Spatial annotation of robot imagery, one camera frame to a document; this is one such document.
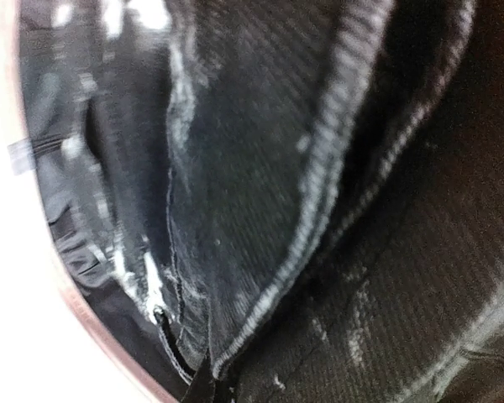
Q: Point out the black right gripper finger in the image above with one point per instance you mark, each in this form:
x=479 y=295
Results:
x=203 y=386

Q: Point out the black clothes stack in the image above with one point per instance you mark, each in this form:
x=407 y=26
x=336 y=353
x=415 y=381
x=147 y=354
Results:
x=311 y=193

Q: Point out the beige hard-shell suitcase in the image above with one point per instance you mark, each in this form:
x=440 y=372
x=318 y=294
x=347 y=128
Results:
x=55 y=349

